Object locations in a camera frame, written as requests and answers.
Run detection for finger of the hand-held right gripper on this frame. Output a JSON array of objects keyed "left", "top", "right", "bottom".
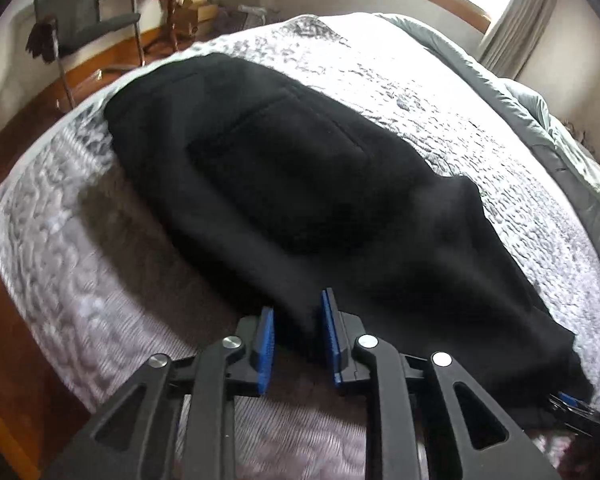
[{"left": 547, "top": 390, "right": 600, "bottom": 436}]

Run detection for wooden coat rack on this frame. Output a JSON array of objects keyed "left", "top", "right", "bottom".
[{"left": 145, "top": 0, "right": 191, "bottom": 56}]

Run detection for grey comforter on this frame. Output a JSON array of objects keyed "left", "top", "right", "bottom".
[{"left": 380, "top": 12, "right": 600, "bottom": 261}]

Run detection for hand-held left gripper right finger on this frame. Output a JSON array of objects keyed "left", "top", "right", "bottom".
[{"left": 320, "top": 288, "right": 563, "bottom": 480}]

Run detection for black pants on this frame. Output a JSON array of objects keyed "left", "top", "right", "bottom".
[{"left": 102, "top": 52, "right": 596, "bottom": 431}]

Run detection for dark gloves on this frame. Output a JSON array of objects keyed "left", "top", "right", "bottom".
[{"left": 26, "top": 16, "right": 56, "bottom": 63}]

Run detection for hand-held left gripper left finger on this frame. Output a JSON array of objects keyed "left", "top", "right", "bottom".
[{"left": 42, "top": 306, "right": 276, "bottom": 480}]

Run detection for black mesh chair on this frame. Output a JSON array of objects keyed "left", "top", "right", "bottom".
[{"left": 32, "top": 0, "right": 146, "bottom": 111}]

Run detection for cardboard box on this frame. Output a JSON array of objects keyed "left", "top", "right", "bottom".
[{"left": 172, "top": 0, "right": 221, "bottom": 36}]

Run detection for beige curtain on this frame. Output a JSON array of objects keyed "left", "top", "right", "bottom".
[{"left": 477, "top": 0, "right": 566, "bottom": 81}]

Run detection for grey quilted bed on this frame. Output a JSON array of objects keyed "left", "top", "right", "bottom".
[{"left": 0, "top": 12, "right": 600, "bottom": 480}]

